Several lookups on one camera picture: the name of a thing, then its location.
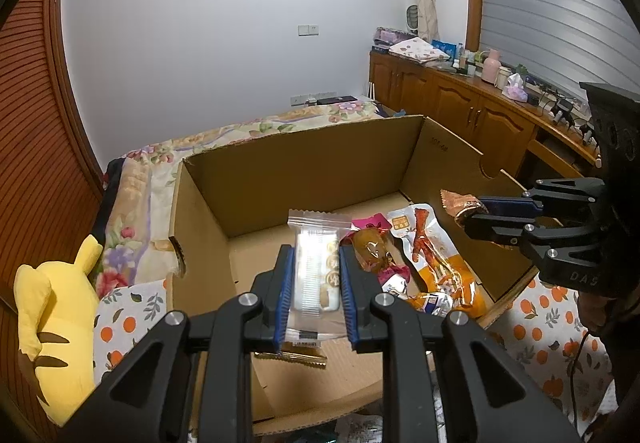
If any orange print bedsheet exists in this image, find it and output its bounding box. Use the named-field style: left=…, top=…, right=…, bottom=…
left=95, top=273, right=617, bottom=443

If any small white dark packet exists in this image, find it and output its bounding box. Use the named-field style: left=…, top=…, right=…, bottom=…
left=382, top=290, right=452, bottom=317

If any brown cake packet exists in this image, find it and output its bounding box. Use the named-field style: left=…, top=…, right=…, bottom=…
left=252, top=340, right=329, bottom=367

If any purple storage box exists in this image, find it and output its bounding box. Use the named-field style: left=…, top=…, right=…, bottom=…
left=372, top=26, right=407, bottom=53

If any golden bun packet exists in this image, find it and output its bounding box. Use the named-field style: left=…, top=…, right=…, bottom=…
left=345, top=225, right=401, bottom=275

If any wooden cabinet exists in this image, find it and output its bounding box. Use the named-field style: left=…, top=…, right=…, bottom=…
left=369, top=50, right=601, bottom=185

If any white wafer packet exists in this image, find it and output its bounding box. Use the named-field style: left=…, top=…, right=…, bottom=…
left=288, top=209, right=353, bottom=342

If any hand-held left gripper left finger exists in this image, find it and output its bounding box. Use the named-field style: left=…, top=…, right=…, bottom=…
left=65, top=245, right=297, bottom=443

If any orange chicken feet packet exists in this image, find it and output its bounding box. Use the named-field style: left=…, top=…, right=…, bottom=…
left=387, top=204, right=494, bottom=320

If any pink bottle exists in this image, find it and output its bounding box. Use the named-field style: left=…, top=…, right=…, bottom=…
left=482, top=49, right=502, bottom=85

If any black cable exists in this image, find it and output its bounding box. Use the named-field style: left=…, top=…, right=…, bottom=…
left=571, top=327, right=592, bottom=430

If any yellow plush toy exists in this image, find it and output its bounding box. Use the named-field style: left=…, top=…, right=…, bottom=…
left=14, top=234, right=106, bottom=427

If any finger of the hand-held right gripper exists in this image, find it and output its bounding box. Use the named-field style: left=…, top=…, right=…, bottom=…
left=462, top=213, right=607, bottom=275
left=476, top=177, right=609, bottom=224

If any wooden louvered wardrobe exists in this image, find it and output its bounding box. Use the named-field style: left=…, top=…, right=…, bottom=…
left=0, top=0, right=107, bottom=443

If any pink tissue pack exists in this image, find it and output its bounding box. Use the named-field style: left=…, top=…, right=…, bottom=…
left=504, top=73, right=530, bottom=103

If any dark cloth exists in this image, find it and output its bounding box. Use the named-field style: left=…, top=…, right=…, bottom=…
left=102, top=158, right=126, bottom=195

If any folded floral cloth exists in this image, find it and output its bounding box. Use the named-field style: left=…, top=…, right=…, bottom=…
left=389, top=38, right=451, bottom=65

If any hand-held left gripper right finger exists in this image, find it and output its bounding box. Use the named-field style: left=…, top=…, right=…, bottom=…
left=339, top=245, right=582, bottom=443

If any copper snack wrapper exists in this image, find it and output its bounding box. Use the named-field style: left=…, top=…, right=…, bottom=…
left=440, top=189, right=489, bottom=225

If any cardboard box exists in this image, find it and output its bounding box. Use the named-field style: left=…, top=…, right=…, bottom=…
left=167, top=114, right=539, bottom=439

